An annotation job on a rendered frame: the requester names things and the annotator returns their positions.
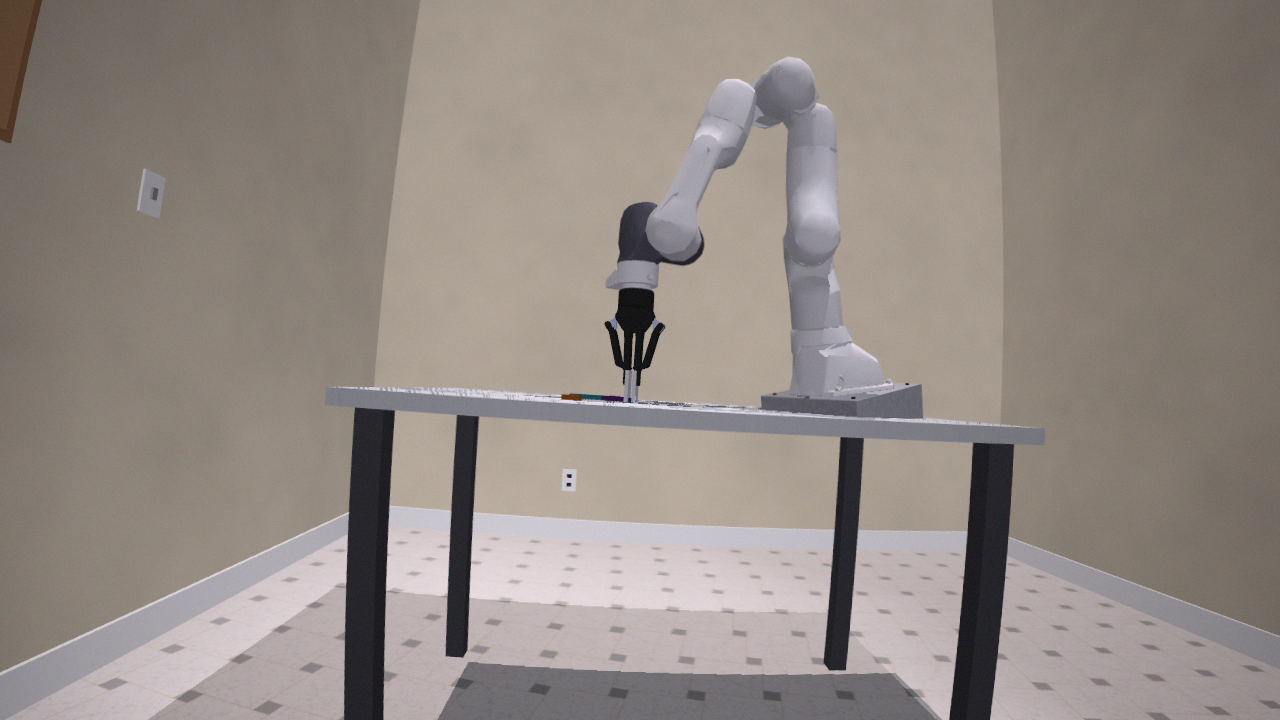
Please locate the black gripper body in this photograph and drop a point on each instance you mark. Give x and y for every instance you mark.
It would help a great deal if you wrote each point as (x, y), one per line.
(634, 302)

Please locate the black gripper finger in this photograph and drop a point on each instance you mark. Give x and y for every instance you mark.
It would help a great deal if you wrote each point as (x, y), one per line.
(625, 363)
(638, 365)

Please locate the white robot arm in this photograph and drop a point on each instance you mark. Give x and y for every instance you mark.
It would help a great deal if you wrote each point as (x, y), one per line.
(823, 359)

